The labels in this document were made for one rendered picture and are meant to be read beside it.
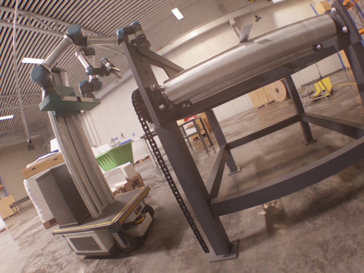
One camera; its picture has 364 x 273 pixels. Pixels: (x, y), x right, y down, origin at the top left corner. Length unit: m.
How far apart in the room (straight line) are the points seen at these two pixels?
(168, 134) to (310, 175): 0.62
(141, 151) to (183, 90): 7.34
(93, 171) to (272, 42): 1.63
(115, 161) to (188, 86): 2.97
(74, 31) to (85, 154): 1.06
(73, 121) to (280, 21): 12.66
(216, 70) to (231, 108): 10.66
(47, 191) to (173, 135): 1.32
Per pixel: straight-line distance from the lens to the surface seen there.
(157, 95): 0.73
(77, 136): 1.74
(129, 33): 1.41
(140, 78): 0.74
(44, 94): 1.46
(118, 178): 2.80
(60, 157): 4.07
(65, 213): 1.67
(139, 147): 7.95
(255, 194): 0.77
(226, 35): 12.15
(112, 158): 3.49
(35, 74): 1.40
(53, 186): 1.61
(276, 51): 0.71
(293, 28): 0.75
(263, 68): 0.99
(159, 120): 0.70
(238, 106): 11.30
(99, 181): 1.70
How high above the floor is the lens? 0.70
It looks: 3 degrees down
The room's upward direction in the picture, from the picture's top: 24 degrees counter-clockwise
